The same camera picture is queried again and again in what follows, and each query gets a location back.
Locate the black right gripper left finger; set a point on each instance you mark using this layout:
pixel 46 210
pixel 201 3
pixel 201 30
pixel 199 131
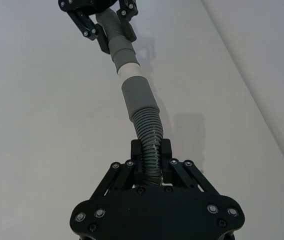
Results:
pixel 137 160

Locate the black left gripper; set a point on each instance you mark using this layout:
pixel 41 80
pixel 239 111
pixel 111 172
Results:
pixel 87 6

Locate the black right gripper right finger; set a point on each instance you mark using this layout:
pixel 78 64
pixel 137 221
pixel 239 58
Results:
pixel 166 160

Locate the white plastic connector tube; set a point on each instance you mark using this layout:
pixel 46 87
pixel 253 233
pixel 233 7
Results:
pixel 129 71

